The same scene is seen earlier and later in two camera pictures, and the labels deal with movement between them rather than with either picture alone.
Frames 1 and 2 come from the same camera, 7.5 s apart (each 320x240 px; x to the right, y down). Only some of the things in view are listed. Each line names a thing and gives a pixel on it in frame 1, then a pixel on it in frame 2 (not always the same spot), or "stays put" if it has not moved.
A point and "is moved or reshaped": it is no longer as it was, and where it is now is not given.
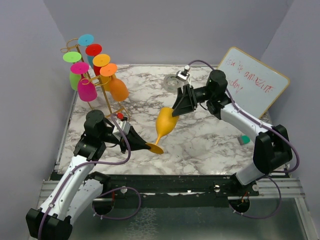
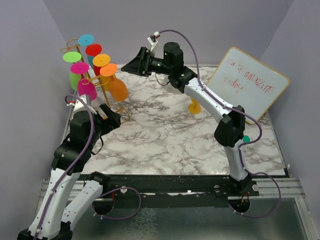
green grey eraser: [243, 139] stays put
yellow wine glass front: [165, 124] is moved or reshaped
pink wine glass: [87, 91] stays put
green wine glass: [73, 57] stays put
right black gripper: [186, 102] to [139, 65]
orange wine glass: [118, 90] stays put
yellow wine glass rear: [100, 60] stays put
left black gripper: [136, 141] to [112, 122]
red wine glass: [94, 50] stays put
